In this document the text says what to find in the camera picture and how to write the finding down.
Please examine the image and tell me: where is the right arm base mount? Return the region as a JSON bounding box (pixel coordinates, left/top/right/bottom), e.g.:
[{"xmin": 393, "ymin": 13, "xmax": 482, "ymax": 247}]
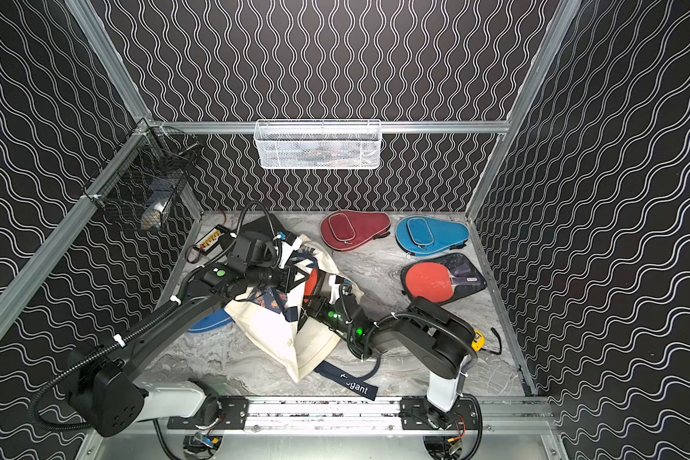
[{"xmin": 398, "ymin": 395, "xmax": 482, "ymax": 432}]

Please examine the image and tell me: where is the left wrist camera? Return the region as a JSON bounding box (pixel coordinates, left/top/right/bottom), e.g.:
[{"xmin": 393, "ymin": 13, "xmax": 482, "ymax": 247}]
[{"xmin": 274, "ymin": 232, "xmax": 302, "ymax": 268}]

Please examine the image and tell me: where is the cream canvas tote bag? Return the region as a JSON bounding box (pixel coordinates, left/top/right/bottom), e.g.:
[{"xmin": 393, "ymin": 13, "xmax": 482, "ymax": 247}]
[{"xmin": 224, "ymin": 234, "xmax": 378, "ymax": 401}]

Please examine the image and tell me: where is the yellow tape measure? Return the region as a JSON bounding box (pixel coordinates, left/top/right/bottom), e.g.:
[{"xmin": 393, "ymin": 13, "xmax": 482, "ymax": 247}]
[{"xmin": 471, "ymin": 328, "xmax": 503, "ymax": 356}]

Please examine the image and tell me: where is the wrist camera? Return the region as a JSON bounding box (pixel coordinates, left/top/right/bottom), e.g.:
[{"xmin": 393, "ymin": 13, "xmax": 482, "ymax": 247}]
[
  {"xmin": 328, "ymin": 274, "xmax": 353, "ymax": 304},
  {"xmin": 274, "ymin": 232, "xmax": 302, "ymax": 268}
]

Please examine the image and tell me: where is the white mesh wall basket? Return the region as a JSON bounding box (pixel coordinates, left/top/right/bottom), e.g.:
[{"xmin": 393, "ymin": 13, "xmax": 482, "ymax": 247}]
[{"xmin": 253, "ymin": 119, "xmax": 383, "ymax": 170}]

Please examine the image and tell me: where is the black wire wall basket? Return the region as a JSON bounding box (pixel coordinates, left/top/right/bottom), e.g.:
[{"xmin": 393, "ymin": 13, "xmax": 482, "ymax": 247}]
[{"xmin": 88, "ymin": 126, "xmax": 201, "ymax": 232}]

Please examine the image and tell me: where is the dark grey paddle case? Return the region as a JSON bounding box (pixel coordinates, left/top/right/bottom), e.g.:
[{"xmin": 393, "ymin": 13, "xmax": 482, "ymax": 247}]
[{"xmin": 400, "ymin": 253, "xmax": 487, "ymax": 306}]

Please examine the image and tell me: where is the royal blue paddle case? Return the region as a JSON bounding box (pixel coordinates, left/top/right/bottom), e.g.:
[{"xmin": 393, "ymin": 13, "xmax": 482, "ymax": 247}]
[{"xmin": 188, "ymin": 310, "xmax": 233, "ymax": 334}]

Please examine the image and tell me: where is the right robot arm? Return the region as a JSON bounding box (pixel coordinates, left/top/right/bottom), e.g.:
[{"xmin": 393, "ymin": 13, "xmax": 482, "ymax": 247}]
[{"xmin": 304, "ymin": 294, "xmax": 477, "ymax": 414}]

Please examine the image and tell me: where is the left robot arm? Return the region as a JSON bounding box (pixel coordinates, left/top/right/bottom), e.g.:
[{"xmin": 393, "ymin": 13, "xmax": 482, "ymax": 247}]
[{"xmin": 29, "ymin": 213, "xmax": 308, "ymax": 437}]

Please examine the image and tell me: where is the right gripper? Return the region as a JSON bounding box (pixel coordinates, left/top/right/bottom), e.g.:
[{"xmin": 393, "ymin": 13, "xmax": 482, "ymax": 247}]
[{"xmin": 300, "ymin": 294, "xmax": 357, "ymax": 342}]

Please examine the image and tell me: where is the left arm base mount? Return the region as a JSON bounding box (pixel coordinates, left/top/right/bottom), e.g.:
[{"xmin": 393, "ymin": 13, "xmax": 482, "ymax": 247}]
[{"xmin": 166, "ymin": 397, "xmax": 249, "ymax": 430}]

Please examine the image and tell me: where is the red paddle case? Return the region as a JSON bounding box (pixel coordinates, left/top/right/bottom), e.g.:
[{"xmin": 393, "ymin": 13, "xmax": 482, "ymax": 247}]
[{"xmin": 320, "ymin": 210, "xmax": 391, "ymax": 252}]

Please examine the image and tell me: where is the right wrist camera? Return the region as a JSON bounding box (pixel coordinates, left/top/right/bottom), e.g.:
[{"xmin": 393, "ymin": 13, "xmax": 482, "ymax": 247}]
[{"xmin": 328, "ymin": 274, "xmax": 353, "ymax": 304}]

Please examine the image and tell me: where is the teal paddle case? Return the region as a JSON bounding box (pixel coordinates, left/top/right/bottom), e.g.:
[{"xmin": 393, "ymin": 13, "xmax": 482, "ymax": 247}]
[{"xmin": 396, "ymin": 216, "xmax": 470, "ymax": 257}]

